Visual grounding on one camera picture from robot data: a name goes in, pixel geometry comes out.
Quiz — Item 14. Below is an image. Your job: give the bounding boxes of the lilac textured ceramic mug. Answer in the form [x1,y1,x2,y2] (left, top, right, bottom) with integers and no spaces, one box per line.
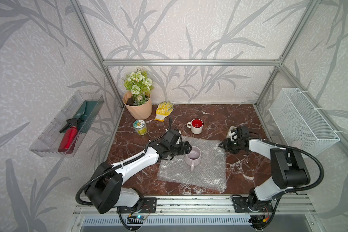
[185,147,202,171]

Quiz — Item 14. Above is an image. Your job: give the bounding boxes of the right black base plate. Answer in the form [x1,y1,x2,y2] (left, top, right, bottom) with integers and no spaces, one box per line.
[231,195,274,213]

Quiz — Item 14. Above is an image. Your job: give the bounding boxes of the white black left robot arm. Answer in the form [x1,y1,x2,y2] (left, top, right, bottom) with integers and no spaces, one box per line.
[75,129,192,214]

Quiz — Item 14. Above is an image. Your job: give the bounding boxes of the small green labelled tin can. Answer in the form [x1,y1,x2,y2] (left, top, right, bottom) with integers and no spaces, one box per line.
[133,119,147,135]

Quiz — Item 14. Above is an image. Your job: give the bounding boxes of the red black spray bottle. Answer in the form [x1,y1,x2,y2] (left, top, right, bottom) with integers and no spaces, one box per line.
[58,119,79,154]

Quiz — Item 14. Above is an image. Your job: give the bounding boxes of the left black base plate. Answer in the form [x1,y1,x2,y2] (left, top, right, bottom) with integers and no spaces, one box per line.
[118,197,158,214]

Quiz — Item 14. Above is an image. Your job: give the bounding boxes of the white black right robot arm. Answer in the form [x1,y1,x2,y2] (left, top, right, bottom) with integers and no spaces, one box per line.
[218,127,325,212]

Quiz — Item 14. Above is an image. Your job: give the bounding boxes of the aluminium frame crossbar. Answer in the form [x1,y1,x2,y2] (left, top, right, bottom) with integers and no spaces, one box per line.
[103,59,279,66]

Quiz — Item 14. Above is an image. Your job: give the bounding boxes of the grey tape dispenser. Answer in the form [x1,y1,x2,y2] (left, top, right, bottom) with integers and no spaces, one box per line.
[227,126,237,140]

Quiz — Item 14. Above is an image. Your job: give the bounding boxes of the green white artificial flowers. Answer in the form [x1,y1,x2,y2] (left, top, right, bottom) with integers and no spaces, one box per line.
[124,69,154,106]

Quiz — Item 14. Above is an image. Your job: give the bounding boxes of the clear plastic wall tray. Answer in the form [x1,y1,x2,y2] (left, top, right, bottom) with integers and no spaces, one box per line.
[30,90,104,158]

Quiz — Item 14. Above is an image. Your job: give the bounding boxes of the aluminium mounting rail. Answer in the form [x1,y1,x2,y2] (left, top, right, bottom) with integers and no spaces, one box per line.
[72,194,317,217]

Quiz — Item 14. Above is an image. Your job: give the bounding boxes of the white wire mesh basket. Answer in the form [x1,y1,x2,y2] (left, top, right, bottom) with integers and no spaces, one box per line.
[269,88,340,156]

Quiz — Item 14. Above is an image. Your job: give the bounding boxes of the beige flower pot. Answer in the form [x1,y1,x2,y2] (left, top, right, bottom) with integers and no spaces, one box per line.
[122,91,152,119]

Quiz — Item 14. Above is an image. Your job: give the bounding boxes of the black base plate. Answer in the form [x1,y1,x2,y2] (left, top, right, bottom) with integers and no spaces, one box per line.
[118,197,158,214]
[231,195,274,213]

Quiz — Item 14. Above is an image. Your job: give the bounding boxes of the white mug red inside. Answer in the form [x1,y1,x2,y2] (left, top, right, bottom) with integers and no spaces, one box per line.
[187,119,204,134]

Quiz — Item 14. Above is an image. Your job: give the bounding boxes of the yellow white work glove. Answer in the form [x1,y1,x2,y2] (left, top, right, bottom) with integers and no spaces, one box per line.
[155,101,174,122]

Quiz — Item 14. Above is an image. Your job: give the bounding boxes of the clear bubble wrap sheet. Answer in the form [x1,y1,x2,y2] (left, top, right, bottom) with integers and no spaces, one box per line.
[157,136,226,192]

